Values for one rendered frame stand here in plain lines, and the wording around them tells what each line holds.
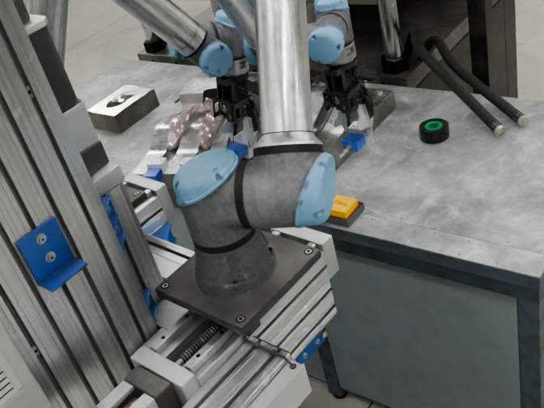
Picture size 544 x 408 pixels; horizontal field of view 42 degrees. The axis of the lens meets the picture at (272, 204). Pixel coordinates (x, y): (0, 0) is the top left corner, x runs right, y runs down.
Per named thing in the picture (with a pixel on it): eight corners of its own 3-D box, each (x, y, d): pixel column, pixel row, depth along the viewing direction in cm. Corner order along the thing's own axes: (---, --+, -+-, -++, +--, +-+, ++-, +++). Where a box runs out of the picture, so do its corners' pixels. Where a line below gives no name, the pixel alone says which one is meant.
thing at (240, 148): (227, 174, 183) (225, 156, 180) (211, 169, 185) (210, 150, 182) (257, 153, 191) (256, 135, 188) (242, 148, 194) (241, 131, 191)
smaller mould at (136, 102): (121, 133, 242) (114, 116, 238) (93, 128, 251) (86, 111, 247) (159, 105, 254) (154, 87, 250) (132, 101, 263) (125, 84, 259)
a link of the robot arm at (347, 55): (333, 35, 168) (362, 36, 163) (336, 53, 171) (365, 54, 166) (316, 48, 164) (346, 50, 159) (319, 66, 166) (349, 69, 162)
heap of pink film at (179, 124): (214, 150, 206) (206, 126, 201) (161, 150, 212) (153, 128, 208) (244, 105, 225) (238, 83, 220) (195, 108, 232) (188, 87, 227)
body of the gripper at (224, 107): (213, 119, 181) (209, 75, 175) (234, 107, 187) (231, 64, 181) (236, 126, 177) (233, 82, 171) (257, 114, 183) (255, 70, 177)
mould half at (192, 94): (214, 189, 199) (204, 156, 193) (136, 189, 209) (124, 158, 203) (270, 102, 236) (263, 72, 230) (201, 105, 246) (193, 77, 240)
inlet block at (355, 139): (348, 168, 173) (345, 150, 170) (331, 166, 176) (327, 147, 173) (374, 141, 181) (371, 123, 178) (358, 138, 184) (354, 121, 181)
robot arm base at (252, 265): (240, 308, 120) (224, 263, 115) (180, 282, 130) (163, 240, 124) (293, 255, 129) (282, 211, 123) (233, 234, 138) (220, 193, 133)
